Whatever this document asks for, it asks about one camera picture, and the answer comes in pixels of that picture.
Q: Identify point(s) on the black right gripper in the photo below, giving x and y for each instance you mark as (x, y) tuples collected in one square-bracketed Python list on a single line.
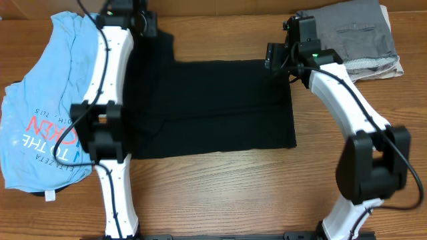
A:
[(273, 58)]

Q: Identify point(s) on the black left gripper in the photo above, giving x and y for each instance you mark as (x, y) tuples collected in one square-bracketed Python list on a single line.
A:
[(151, 18)]

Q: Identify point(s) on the black t-shirt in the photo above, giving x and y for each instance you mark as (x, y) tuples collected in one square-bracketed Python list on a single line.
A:
[(185, 108)]

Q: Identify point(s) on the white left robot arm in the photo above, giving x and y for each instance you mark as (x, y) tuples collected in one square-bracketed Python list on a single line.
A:
[(99, 120)]

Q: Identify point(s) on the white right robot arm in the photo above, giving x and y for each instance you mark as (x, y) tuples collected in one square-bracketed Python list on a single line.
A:
[(373, 164)]

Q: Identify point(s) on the folded grey trousers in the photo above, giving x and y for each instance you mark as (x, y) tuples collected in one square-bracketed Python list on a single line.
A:
[(357, 31)]

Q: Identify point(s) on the light blue printed t-shirt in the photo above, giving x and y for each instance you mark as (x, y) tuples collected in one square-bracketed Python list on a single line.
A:
[(35, 112)]

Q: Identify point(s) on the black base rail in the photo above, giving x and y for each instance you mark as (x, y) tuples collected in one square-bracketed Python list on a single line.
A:
[(233, 236)]

